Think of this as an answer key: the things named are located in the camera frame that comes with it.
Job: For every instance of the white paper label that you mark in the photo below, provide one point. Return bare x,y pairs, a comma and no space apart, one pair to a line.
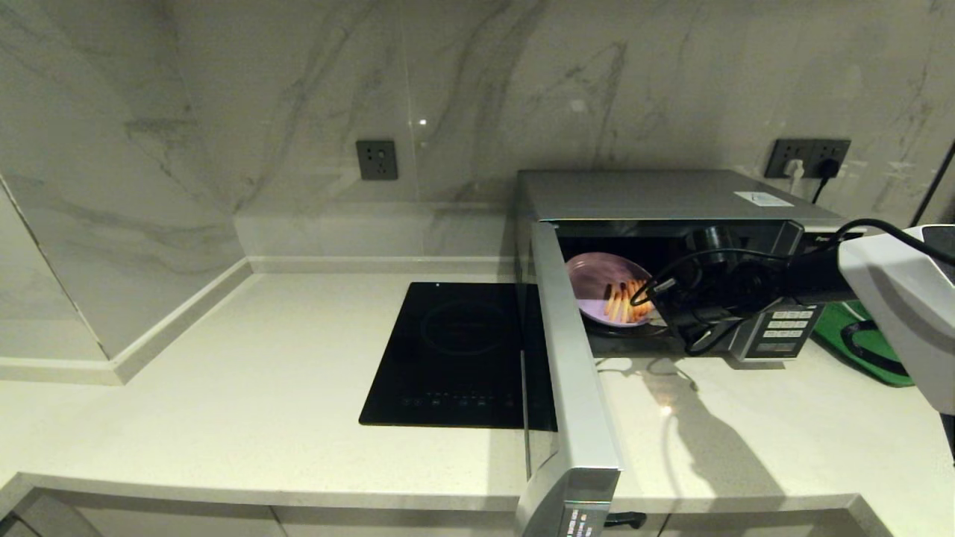
762,198

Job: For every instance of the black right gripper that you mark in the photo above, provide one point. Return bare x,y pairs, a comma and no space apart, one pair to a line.
731,291

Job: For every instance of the black induction cooktop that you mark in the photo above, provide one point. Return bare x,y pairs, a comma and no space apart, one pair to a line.
448,358

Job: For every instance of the green plastic tray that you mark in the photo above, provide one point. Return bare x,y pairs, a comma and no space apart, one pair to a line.
828,335

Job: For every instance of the grey single wall socket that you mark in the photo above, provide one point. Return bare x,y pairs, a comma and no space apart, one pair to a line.
377,160

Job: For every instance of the black power plug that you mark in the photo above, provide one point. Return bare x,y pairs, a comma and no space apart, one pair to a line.
827,168

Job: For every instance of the grey side cabinet door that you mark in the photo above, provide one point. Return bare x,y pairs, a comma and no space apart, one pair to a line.
11,531

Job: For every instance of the grey angled cabinet panel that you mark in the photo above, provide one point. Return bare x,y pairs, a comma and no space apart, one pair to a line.
52,522

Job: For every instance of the silver Panasonic microwave oven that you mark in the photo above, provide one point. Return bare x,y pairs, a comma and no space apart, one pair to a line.
634,192

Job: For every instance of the white power plug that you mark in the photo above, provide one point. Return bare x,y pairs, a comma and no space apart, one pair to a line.
793,170

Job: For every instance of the yellow french fry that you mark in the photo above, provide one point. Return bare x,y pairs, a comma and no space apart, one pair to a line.
636,304
642,300
609,302
627,306
618,306

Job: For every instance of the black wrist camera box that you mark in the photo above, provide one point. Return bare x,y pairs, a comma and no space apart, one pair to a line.
712,240

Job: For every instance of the dark glass microwave door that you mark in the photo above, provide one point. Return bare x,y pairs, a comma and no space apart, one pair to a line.
578,388

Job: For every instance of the grey double wall socket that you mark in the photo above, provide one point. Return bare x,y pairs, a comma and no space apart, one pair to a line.
809,148

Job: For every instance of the purple plastic plate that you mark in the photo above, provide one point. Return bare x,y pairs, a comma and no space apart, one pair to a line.
597,280

